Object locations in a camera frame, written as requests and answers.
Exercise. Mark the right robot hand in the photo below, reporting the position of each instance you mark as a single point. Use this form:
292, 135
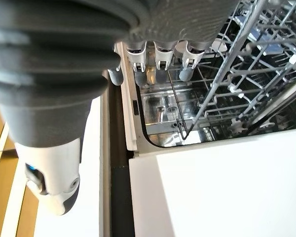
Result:
54, 61

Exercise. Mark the white dishwasher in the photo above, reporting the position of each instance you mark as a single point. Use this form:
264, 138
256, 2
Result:
212, 187

